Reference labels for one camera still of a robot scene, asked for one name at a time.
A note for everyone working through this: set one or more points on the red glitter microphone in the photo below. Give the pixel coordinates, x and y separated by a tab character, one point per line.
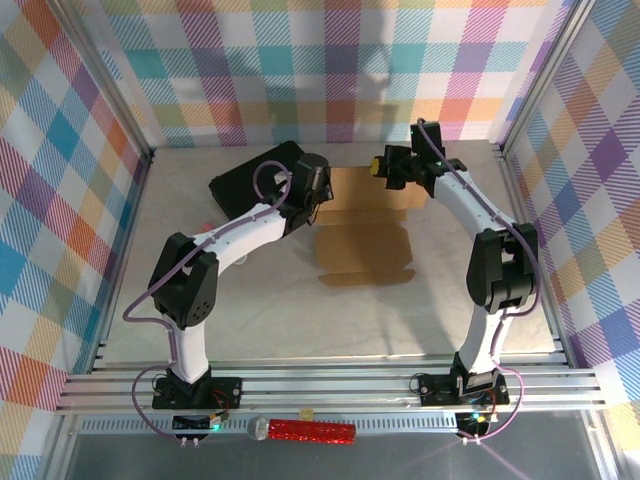
310	431

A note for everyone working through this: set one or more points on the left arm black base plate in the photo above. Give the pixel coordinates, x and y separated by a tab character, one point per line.
225	392

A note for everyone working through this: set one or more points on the perforated metal strip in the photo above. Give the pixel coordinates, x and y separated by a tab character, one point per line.
390	425

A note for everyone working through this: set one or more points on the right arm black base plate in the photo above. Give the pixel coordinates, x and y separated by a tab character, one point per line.
435	390

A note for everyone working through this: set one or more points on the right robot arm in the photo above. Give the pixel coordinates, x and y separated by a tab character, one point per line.
500	275

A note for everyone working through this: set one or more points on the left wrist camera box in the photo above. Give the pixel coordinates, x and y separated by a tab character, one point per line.
282	179

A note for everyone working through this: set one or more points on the brown cardboard box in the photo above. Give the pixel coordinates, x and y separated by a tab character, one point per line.
360	245

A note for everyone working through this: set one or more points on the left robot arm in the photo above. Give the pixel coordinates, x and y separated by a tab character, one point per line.
190	290

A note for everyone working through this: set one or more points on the aluminium side rail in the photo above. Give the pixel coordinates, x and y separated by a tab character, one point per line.
511	185
131	225

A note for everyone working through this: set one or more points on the black briefcase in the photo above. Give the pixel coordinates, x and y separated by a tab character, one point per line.
240	182

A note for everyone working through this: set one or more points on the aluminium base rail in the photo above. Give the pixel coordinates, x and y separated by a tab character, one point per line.
325	390

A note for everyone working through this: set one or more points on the small yellow tag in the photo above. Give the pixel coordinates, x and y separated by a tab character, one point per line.
305	412

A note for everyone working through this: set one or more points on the aluminium frame post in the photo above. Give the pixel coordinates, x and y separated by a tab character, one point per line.
545	75
107	90

